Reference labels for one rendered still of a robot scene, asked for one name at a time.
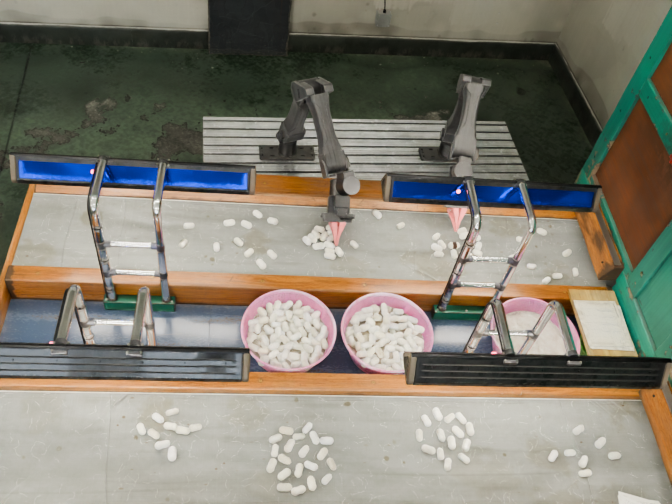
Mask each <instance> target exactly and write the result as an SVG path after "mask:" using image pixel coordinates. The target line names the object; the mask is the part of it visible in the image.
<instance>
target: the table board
mask: <svg viewBox="0 0 672 504"><path fill-rule="evenodd" d="M34 191H35V184H29V188H28V191H27V194H26V197H25V200H24V203H23V207H22V210H21V213H20V216H19V219H18V222H17V226H16V229H15V232H14V235H13V238H12V241H11V245H10V248H9V251H8V254H7V257H6V260H5V263H4V267H3V270H2V273H1V276H0V334H1V330H2V327H3V324H4V320H5V317H6V314H7V310H8V307H9V304H10V300H11V299H12V298H11V296H10V293H9V291H8V288H7V286H6V283H5V281H4V278H5V275H6V272H7V268H8V266H9V265H12V263H13V259H14V256H15V253H16V250H17V246H18V243H19V240H20V237H21V233H22V230H23V227H24V224H25V220H26V217H27V214H28V211H29V207H30V204H31V201H32V198H33V194H34V193H35V192H34Z"/></svg>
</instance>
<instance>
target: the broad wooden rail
mask: <svg viewBox="0 0 672 504"><path fill-rule="evenodd" d="M331 179H336V178H325V179H323V178H322V177H299V176H286V175H267V174H256V187H255V195H250V194H249V195H236V194H216V193H197V192H177V191H163V198H162V199H167V200H187V201H207V202H227V203H248V204H268V205H288V206H308V207H327V201H328V197H329V196H330V195H329V190H330V180H331ZM358 180H359V179H358ZM359 181H360V189H359V191H358V192H357V193H356V194H353V195H348V196H350V209H369V210H374V209H377V210H389V211H409V212H430V213H448V212H447V207H444V205H432V204H412V203H393V202H384V201H383V196H382V188H381V181H377V180H359ZM89 188H90V187H79V186H59V185H40V184H35V191H34V192H35V193H45V194H66V195H86V196H88V192H89ZM153 194H154V190H138V189H118V188H102V189H101V194H100V196H106V197H126V198H146V199H153ZM480 211H481V215H490V216H511V217H526V213H525V210H524V209H511V208H491V207H480ZM534 212H535V216H536V218H551V219H571V220H577V218H576V215H575V213H574V212H569V211H550V210H534Z"/></svg>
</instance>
